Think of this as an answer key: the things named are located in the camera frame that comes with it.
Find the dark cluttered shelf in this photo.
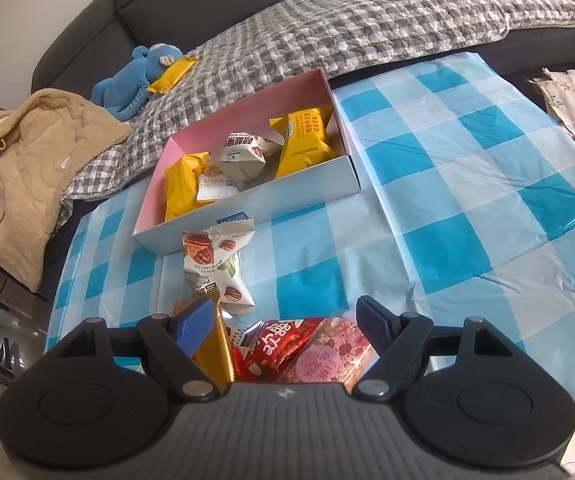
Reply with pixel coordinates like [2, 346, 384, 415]
[0, 240, 62, 436]

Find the blue checkered tablecloth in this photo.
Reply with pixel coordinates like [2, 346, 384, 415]
[42, 52, 575, 403]

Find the dark grey sofa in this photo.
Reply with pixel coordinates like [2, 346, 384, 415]
[32, 0, 575, 92]

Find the white snack packet dark print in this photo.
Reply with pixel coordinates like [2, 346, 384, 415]
[216, 132, 285, 184]

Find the dark silver snack packet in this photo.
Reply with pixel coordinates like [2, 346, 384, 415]
[232, 326, 264, 350]

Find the blue plush toy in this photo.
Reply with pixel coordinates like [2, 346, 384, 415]
[91, 45, 186, 122]

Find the white mixed nut packet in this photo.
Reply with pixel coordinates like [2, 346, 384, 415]
[184, 252, 257, 319]

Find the yellow crinkled snack packet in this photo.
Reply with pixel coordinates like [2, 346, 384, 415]
[164, 152, 211, 222]

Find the yellow snack packet orange text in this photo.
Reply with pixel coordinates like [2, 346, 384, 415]
[270, 107, 341, 180]

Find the beige fleece coat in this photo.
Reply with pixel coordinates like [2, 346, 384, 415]
[0, 88, 133, 293]

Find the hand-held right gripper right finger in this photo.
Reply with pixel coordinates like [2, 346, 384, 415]
[356, 296, 508, 403]

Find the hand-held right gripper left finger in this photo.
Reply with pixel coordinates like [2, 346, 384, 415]
[60, 298, 217, 403]

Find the small white orange snack packet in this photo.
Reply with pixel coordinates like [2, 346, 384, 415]
[196, 164, 241, 204]

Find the gold foil snack packet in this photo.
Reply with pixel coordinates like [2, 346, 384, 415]
[191, 305, 236, 394]

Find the pink speckled snack packet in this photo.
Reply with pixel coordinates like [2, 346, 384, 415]
[277, 316, 377, 394]

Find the pink cardboard box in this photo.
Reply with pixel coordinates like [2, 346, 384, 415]
[132, 67, 363, 256]

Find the long yellow snack packet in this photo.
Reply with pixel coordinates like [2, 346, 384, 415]
[146, 56, 199, 95]

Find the white pecan nut packet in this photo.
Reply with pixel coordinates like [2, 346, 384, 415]
[182, 212, 256, 268]

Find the red snack packet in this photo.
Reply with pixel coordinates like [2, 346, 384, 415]
[231, 318, 324, 387]

